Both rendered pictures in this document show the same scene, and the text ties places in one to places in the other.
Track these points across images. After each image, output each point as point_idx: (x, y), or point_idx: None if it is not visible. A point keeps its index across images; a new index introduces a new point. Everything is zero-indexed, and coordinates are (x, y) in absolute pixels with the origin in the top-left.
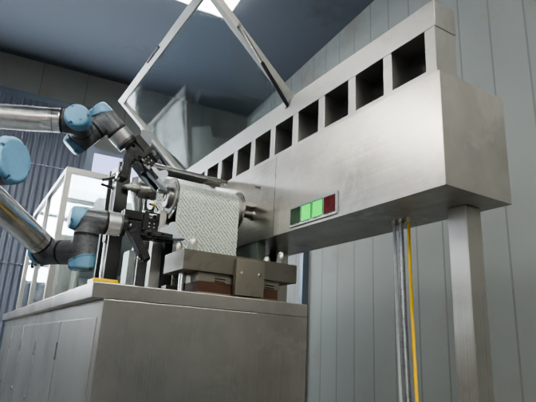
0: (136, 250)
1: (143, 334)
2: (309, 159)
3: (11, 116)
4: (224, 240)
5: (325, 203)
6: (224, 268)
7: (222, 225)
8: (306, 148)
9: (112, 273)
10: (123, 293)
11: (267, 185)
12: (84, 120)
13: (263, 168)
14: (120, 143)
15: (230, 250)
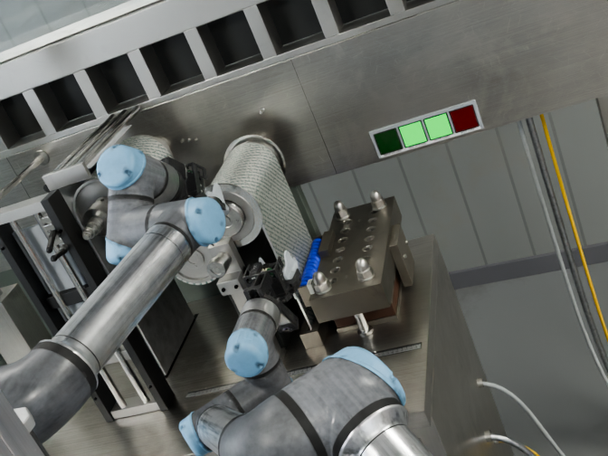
0: (282, 324)
1: (445, 407)
2: (390, 60)
3: (145, 306)
4: (295, 219)
5: (456, 118)
6: (392, 266)
7: (285, 202)
8: (374, 43)
9: (152, 365)
10: (430, 393)
11: (285, 104)
12: (224, 220)
13: (258, 79)
14: (174, 195)
15: (302, 225)
